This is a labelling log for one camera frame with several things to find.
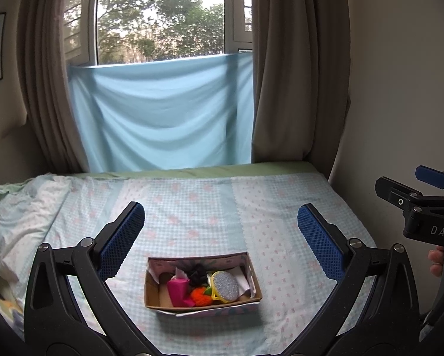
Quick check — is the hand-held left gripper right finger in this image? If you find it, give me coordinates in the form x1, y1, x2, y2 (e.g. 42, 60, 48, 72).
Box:
281, 203, 421, 356

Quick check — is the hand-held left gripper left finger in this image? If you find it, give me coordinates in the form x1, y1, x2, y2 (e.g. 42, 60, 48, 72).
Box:
23, 201, 159, 356

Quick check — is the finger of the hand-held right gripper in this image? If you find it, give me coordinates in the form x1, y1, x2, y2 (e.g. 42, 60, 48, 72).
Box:
375, 176, 444, 214
415, 165, 444, 193

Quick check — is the cardboard box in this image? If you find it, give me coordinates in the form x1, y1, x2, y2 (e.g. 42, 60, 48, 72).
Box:
144, 251, 263, 317

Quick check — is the pink plastic toy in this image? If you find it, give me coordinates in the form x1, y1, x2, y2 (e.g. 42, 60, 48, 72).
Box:
166, 276, 195, 308

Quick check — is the black scrunchie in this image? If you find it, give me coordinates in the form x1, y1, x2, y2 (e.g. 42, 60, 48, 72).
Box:
187, 263, 208, 286

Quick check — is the silver glitter round sponge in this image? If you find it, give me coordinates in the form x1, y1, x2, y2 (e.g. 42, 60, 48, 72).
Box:
209, 271, 241, 303

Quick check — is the yellow soft cloth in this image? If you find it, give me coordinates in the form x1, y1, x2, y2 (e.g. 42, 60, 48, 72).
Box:
0, 298, 22, 320

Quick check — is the person's right hand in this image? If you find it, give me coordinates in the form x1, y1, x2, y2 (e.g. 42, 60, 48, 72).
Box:
427, 247, 444, 278

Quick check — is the white foam sheet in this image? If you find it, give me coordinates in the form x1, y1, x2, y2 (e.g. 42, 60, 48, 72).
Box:
237, 265, 254, 292

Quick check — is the checked floral blanket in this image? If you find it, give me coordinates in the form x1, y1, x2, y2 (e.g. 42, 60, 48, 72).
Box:
0, 172, 378, 356

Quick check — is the orange plush ball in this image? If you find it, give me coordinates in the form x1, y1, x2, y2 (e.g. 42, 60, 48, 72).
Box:
190, 285, 213, 306

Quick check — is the green bed sheet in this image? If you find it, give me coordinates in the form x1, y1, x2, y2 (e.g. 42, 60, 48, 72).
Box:
0, 161, 326, 212

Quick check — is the light blue hanging cloth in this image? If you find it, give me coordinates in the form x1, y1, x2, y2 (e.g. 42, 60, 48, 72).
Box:
68, 52, 254, 173

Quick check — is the beige curtain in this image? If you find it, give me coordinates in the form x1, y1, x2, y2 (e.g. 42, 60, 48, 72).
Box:
16, 0, 93, 175
252, 0, 350, 164

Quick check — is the window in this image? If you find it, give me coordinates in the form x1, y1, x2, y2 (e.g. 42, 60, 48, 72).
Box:
62, 0, 256, 67

